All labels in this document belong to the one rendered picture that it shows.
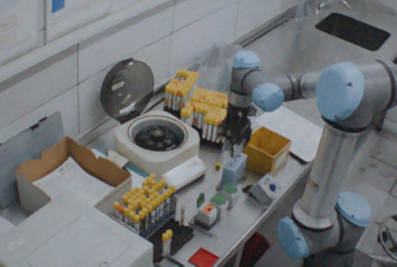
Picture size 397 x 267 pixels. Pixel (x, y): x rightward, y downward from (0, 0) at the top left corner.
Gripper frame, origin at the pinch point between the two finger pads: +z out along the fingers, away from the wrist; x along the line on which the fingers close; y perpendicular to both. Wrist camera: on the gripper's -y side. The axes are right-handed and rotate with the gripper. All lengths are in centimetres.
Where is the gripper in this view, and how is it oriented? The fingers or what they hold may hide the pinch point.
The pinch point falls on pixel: (233, 153)
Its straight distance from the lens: 173.4
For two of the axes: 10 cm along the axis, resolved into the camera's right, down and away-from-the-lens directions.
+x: 8.8, 3.4, -3.4
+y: -4.7, 4.6, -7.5
